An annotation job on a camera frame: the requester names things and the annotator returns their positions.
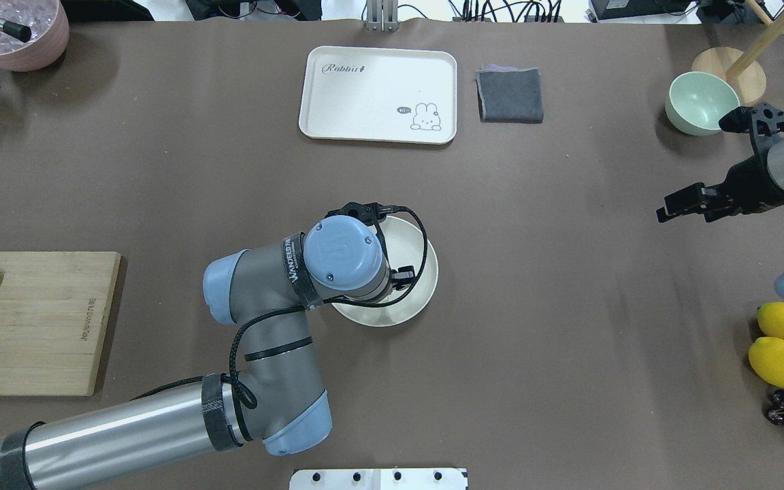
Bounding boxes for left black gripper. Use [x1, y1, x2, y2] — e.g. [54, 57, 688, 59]
[324, 201, 417, 287]

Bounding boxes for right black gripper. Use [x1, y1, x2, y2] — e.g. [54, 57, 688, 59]
[656, 103, 784, 223]

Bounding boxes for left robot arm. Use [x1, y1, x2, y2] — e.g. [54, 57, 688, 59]
[0, 203, 425, 489]

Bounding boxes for cream rabbit tray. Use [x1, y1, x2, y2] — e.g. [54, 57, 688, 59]
[298, 46, 458, 145]

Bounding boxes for mint green bowl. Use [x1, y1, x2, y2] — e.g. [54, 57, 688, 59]
[664, 71, 740, 136]

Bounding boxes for wooden cup tree stand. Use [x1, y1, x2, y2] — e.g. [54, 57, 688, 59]
[690, 1, 784, 105]

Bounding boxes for folded grey cloth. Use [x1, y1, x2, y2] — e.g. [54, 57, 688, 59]
[476, 65, 544, 124]

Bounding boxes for yellow lemon near lime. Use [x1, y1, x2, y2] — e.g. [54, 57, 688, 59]
[747, 337, 784, 389]

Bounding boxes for dark cherries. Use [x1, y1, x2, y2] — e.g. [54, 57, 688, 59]
[764, 389, 784, 426]

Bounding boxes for bamboo cutting board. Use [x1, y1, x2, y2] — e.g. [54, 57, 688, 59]
[0, 252, 121, 397]

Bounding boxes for pink bowl with ice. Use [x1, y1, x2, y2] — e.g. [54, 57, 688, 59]
[0, 1, 69, 71]

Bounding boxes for aluminium frame post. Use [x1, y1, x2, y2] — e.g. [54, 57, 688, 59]
[364, 0, 400, 32]

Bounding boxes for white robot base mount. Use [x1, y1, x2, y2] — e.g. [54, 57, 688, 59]
[289, 468, 469, 489]

